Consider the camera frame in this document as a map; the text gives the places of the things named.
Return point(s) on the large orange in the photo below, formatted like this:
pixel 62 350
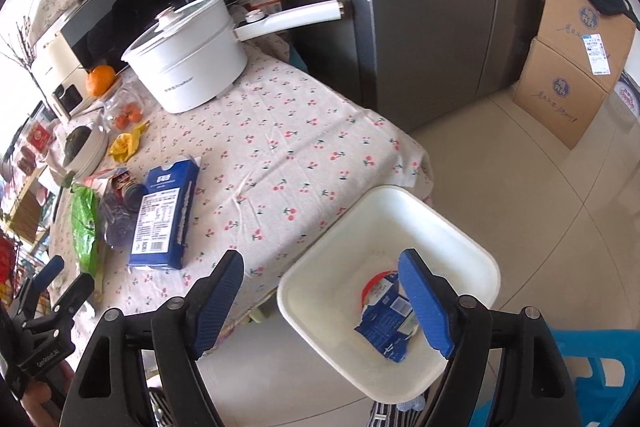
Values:
pixel 100 81

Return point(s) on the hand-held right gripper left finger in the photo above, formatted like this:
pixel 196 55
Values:
pixel 215 307

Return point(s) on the clear plastic bottle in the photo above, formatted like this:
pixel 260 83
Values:
pixel 117 227

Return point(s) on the red white wrapper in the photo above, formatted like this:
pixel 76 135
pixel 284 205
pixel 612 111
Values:
pixel 100 177

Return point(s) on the white bowl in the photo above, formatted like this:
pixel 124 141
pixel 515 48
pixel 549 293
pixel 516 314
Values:
pixel 95 147

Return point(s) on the glass jar of dried food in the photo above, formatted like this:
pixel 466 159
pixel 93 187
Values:
pixel 26 159

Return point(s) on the green plastic bag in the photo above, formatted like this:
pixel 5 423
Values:
pixel 84 227

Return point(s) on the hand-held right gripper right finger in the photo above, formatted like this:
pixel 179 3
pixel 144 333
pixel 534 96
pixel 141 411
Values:
pixel 425 302

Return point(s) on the person's left hand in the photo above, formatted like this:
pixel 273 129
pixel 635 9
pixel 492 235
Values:
pixel 47 399

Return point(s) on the yellow snack wrapper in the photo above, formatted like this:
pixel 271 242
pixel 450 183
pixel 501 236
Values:
pixel 125 144

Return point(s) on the crushed blue carton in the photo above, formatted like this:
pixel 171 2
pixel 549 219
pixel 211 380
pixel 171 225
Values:
pixel 385 317

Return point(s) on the cherry print tablecloth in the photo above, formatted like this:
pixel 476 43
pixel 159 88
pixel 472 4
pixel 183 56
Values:
pixel 280 132

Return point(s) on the blue plastic stool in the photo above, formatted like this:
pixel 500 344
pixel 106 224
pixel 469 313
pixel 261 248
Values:
pixel 600 382

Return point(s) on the dry branches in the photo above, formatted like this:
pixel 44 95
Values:
pixel 20 52

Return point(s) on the white plastic bin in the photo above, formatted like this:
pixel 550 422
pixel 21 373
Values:
pixel 345 257

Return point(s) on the clear glass jar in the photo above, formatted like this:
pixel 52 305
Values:
pixel 127 99

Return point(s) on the red cartoon drink can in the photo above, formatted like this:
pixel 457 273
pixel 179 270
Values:
pixel 127 192

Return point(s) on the small orange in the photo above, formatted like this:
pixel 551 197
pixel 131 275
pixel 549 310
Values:
pixel 135 112
pixel 121 121

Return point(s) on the grey refrigerator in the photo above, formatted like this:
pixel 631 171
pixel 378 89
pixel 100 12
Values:
pixel 425 7

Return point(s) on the striped clothing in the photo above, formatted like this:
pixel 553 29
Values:
pixel 395 414

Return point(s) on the green pumpkin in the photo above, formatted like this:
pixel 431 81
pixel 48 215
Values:
pixel 77 141

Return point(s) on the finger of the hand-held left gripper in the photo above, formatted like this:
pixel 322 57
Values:
pixel 75 294
pixel 50 272

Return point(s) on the blue milk carton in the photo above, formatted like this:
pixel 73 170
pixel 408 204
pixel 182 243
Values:
pixel 162 217

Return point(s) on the red label jar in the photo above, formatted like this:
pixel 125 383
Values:
pixel 40 139

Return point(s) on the white plate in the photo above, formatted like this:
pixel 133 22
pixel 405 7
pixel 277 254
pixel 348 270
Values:
pixel 92 169

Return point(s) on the small orange white carton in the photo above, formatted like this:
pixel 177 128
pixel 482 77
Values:
pixel 262 2

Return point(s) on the cardboard box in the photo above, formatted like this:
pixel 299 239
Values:
pixel 555 102
pixel 575 42

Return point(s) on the white electric pot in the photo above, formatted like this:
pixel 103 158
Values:
pixel 190 67

